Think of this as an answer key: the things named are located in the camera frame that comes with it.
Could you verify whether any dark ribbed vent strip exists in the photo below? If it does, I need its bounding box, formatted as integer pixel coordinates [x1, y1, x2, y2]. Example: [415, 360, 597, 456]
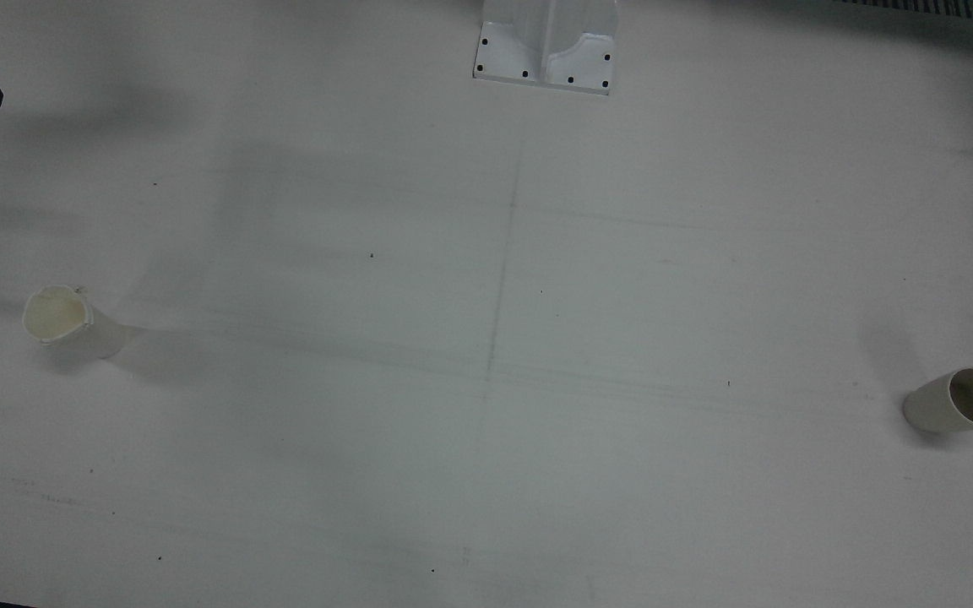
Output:
[833, 0, 973, 24]

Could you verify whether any beige paper cup smooth rim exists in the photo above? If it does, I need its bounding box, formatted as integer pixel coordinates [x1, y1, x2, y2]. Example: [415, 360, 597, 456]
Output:
[902, 367, 973, 435]

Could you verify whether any white paper cup rim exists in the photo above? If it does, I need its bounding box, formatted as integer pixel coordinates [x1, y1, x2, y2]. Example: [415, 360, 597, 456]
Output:
[22, 285, 128, 360]

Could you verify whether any white metal mount base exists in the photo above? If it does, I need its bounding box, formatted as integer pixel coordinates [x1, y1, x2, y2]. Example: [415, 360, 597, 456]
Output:
[473, 0, 619, 95]

